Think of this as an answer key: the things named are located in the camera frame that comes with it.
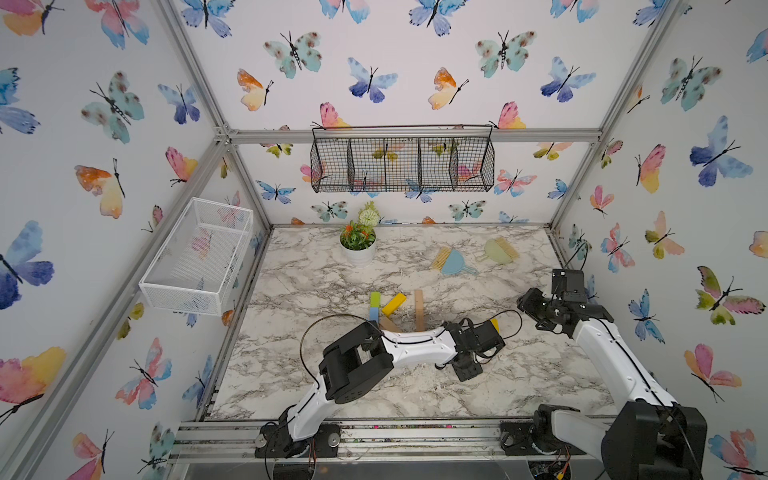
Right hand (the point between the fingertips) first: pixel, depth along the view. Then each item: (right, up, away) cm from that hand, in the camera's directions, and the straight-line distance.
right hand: (527, 300), depth 85 cm
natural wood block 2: (-29, -4, +14) cm, 33 cm away
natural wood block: (-40, -9, +9) cm, 42 cm away
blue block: (-44, -6, +10) cm, 45 cm away
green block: (-44, -2, +14) cm, 46 cm away
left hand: (-15, -18, +1) cm, 24 cm away
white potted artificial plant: (-49, +18, +11) cm, 53 cm away
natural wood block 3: (-29, -7, +10) cm, 32 cm away
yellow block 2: (-6, -9, +9) cm, 14 cm away
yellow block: (-38, -4, +14) cm, 40 cm away
